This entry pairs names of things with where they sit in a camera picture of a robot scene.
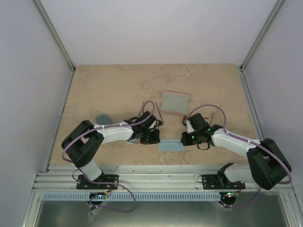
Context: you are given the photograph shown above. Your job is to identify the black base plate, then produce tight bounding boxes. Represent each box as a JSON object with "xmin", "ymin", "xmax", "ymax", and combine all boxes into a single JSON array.
[
  {"xmin": 75, "ymin": 174, "xmax": 119, "ymax": 191},
  {"xmin": 201, "ymin": 175, "xmax": 246, "ymax": 190}
]

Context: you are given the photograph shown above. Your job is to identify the brown rectangular sunglasses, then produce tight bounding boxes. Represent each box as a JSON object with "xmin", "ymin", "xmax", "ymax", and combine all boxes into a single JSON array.
[{"xmin": 182, "ymin": 113, "xmax": 214, "ymax": 126}]

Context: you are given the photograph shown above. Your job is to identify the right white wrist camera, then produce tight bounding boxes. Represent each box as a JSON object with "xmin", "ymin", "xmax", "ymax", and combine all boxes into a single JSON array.
[{"xmin": 187, "ymin": 122, "xmax": 194, "ymax": 133}]

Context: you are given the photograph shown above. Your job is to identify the corner aluminium post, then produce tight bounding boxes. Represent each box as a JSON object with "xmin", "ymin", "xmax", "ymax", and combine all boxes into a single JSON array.
[
  {"xmin": 239, "ymin": 0, "xmax": 286, "ymax": 72},
  {"xmin": 33, "ymin": 0, "xmax": 76, "ymax": 73}
]

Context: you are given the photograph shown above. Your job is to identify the light blue cleaning cloth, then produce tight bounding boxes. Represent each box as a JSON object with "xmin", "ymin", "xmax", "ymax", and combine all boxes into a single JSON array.
[{"xmin": 158, "ymin": 139, "xmax": 185, "ymax": 152}]

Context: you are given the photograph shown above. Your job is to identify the aluminium rail frame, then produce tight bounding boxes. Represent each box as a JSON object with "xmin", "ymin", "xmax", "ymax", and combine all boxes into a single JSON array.
[{"xmin": 21, "ymin": 66, "xmax": 296, "ymax": 227}]

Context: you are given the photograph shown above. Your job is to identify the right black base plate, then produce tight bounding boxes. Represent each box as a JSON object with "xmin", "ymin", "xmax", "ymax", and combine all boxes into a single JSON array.
[{"xmin": 201, "ymin": 175, "xmax": 246, "ymax": 190}]

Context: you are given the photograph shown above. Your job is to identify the pink glasses case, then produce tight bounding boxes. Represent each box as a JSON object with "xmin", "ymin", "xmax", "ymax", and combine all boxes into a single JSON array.
[{"xmin": 160, "ymin": 91, "xmax": 190, "ymax": 115}]

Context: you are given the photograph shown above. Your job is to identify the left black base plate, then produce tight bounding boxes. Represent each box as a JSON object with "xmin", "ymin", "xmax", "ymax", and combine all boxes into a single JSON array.
[{"xmin": 75, "ymin": 174, "xmax": 119, "ymax": 191}]

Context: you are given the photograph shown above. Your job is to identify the black round sunglasses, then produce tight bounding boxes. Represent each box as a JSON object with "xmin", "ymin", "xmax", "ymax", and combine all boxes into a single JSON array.
[{"xmin": 138, "ymin": 102, "xmax": 164, "ymax": 127}]

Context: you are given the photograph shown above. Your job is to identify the left corner aluminium post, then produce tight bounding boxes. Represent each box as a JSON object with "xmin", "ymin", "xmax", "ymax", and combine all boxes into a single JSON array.
[{"xmin": 33, "ymin": 0, "xmax": 76, "ymax": 73}]

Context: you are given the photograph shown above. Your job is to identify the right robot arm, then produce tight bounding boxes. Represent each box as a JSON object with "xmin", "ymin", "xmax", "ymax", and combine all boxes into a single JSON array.
[{"xmin": 181, "ymin": 113, "xmax": 292, "ymax": 190}]

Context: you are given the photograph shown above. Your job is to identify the blue-grey glasses case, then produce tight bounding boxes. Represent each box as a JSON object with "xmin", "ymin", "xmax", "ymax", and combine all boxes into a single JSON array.
[{"xmin": 95, "ymin": 114, "xmax": 112, "ymax": 125}]

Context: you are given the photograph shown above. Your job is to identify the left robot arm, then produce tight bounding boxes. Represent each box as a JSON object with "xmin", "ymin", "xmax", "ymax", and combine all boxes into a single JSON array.
[{"xmin": 61, "ymin": 111, "xmax": 163, "ymax": 189}]

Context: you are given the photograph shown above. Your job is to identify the right corner aluminium post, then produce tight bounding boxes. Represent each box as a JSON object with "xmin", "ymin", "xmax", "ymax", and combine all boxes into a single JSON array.
[{"xmin": 239, "ymin": 0, "xmax": 286, "ymax": 72}]

